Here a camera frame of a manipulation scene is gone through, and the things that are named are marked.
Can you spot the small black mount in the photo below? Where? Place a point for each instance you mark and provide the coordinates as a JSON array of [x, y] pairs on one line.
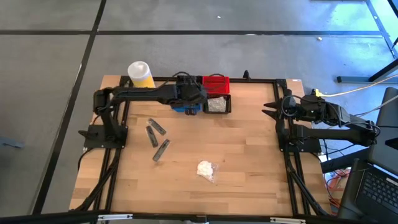
[[247, 74]]

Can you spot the grey floor object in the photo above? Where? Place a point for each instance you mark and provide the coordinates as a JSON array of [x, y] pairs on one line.
[[12, 143]]

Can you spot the grey metal bar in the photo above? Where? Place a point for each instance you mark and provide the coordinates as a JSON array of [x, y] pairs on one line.
[[157, 127], [151, 137]]

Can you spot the black overhead rig bar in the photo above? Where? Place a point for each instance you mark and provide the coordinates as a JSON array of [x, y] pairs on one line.
[[46, 217]]

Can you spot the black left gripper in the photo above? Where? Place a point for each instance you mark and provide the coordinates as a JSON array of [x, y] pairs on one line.
[[191, 93]]

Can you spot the black plastic basket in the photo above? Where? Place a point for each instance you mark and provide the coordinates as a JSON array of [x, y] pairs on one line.
[[205, 105]]

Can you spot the black table frame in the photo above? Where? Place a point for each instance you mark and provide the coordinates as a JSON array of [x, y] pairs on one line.
[[255, 80]]

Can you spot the black metal stand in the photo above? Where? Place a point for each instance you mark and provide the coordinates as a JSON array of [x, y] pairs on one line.
[[351, 79]]

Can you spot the white printed bandage wrapper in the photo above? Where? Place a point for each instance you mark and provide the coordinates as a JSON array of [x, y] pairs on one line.
[[216, 104]]

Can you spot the blue plastic basket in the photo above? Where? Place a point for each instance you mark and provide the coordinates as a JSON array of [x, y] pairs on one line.
[[178, 109]]

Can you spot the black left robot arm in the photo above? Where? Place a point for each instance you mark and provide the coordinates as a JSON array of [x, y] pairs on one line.
[[140, 93]]

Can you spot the black monitor back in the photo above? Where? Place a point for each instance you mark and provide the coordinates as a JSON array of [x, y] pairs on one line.
[[388, 140]]

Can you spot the dark blue razor packet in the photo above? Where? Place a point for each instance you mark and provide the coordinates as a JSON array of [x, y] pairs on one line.
[[161, 150]]

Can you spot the black laptop with keyboard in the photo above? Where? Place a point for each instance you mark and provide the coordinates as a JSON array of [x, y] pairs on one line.
[[376, 189]]

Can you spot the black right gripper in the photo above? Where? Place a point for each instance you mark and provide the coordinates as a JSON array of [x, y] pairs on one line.
[[300, 109]]

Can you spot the clear bag of cotton swabs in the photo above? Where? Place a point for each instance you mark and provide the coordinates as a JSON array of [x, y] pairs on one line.
[[205, 169]]

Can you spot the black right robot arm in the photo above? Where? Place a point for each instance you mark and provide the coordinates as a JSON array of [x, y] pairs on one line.
[[342, 133]]

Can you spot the red plastic basket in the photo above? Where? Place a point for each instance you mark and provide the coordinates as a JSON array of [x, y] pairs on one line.
[[216, 85]]

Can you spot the yellow canister with white lid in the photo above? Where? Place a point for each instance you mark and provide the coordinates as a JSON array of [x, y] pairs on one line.
[[140, 73]]

